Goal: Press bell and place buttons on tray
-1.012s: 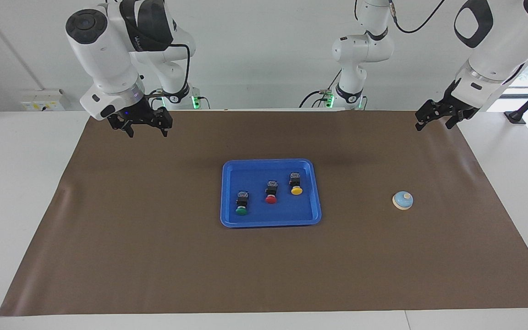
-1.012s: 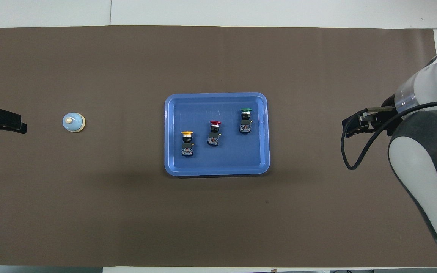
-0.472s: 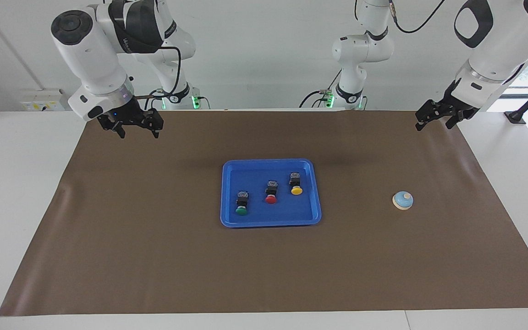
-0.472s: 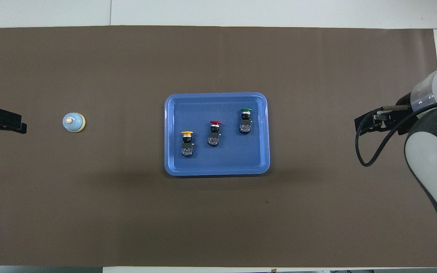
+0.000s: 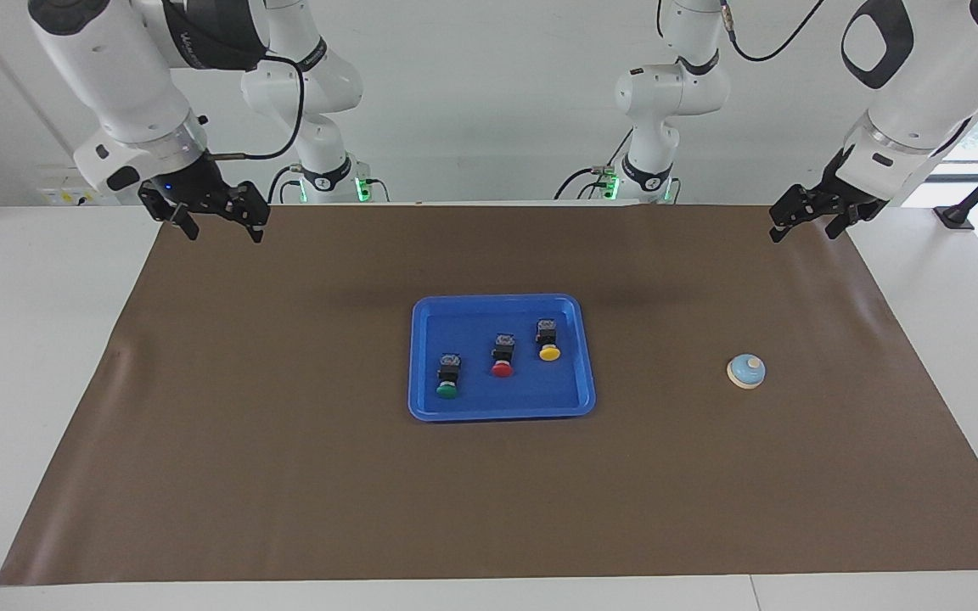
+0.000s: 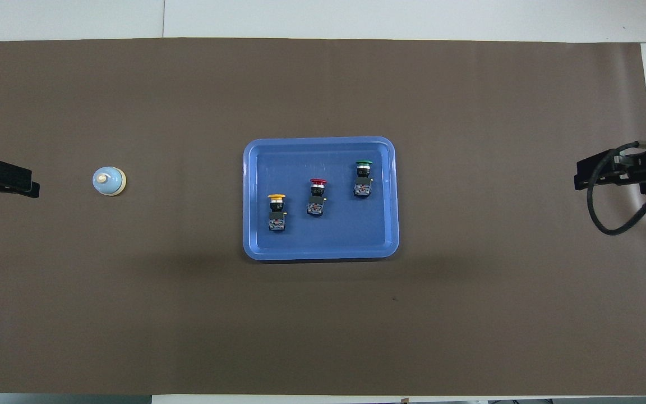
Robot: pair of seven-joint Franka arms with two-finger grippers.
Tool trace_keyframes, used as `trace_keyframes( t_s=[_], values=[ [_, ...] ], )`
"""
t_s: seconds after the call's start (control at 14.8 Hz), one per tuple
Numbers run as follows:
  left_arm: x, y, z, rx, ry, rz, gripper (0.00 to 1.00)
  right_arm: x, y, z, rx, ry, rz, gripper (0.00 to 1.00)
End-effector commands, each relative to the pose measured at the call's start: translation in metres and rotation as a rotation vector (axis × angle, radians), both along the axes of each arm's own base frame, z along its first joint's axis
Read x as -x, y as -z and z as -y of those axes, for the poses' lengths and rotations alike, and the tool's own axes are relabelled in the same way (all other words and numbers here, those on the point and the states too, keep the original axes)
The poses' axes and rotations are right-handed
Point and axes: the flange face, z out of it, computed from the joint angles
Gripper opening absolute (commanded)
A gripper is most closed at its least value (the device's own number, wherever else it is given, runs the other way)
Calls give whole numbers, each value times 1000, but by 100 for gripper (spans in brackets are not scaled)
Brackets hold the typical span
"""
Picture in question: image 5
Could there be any red push button switch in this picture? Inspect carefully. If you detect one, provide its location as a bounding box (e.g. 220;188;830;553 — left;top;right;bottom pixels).
490;333;518;378

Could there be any light blue desk bell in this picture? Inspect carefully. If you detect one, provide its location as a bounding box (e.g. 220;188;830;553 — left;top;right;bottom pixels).
726;353;767;390

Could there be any yellow push button switch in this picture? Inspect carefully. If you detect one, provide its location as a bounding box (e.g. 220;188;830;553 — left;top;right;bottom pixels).
535;317;563;363

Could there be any brown table mat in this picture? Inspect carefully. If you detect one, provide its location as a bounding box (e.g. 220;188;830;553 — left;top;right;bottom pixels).
0;204;978;586

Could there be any green push button switch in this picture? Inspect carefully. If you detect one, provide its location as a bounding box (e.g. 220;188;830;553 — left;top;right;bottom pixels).
435;352;464;400

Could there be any black arm base cable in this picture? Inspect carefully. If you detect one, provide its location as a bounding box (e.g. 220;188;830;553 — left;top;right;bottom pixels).
267;164;303;205
554;127;636;202

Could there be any blue plastic tray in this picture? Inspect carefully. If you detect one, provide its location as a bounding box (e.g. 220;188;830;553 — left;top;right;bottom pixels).
407;293;598;423

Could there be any black right arm base cable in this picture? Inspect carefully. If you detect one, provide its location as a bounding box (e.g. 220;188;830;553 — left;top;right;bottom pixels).
267;164;303;205

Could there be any black left arm base cable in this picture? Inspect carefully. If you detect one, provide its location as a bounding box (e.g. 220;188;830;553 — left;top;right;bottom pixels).
554;127;636;202

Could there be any white wall socket box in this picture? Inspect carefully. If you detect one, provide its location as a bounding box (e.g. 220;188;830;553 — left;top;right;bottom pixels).
35;165;89;207

